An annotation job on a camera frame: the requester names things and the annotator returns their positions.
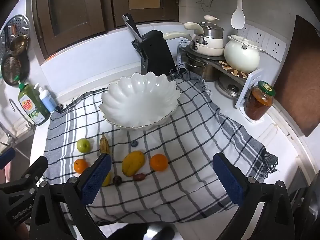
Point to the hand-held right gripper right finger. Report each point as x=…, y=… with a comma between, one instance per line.
x=228, y=180

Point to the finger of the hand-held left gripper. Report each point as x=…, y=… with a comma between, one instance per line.
x=7, y=157
x=37, y=167

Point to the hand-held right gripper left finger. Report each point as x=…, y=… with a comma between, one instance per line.
x=96, y=177

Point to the yellow lemon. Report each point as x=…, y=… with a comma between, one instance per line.
x=107, y=180

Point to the small orange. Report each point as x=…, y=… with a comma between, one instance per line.
x=80, y=166

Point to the spotted banana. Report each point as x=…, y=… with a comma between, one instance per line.
x=104, y=145

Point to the yellow mango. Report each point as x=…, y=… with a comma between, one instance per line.
x=133, y=163

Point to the blueberry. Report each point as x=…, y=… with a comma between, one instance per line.
x=134, y=144

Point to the large orange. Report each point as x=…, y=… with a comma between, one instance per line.
x=159, y=162

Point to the white scalloped bowl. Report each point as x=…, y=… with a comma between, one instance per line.
x=140, y=102

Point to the dark plum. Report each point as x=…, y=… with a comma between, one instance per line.
x=117, y=180

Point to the green apple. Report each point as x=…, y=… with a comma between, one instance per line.
x=83, y=145

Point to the red date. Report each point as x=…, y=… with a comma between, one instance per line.
x=139, y=177

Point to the grey checked cloth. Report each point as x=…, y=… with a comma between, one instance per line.
x=180, y=155

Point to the green dish soap bottle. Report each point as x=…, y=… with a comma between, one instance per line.
x=32, y=106

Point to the white and blue pump bottle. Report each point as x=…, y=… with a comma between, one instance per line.
x=47, y=101

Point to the glass jar of sauce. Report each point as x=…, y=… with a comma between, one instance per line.
x=257, y=102

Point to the round mesh strainer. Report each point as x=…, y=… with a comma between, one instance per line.
x=12, y=68

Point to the corner kitchen shelf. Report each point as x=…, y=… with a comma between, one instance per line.
x=247, y=90

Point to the steel pot lid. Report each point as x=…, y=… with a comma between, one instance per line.
x=231, y=87

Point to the wooden trivet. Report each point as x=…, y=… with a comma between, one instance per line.
x=233, y=71

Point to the brass ladle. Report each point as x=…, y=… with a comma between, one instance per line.
x=18, y=45

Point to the steel stockpot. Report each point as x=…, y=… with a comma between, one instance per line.
x=200, y=68

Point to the brown wooden cutting board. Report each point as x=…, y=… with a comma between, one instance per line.
x=297, y=75

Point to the white ceramic pot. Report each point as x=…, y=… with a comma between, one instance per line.
x=241, y=55

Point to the cream saucepan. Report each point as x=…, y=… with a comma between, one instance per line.
x=193, y=27
x=210, y=51

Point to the patterned packet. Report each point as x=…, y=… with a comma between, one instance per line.
x=182, y=55

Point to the black knife block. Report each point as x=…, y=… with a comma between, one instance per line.
x=156, y=52

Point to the steel steamer pot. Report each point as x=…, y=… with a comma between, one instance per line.
x=212, y=31

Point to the dark wooden cabinet door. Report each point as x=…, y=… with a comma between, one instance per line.
x=142, y=0
x=67, y=10

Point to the white rice spoon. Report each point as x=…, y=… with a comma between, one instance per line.
x=237, y=18

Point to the white wall socket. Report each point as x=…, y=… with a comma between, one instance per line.
x=258, y=37
x=276, y=47
x=244, y=32

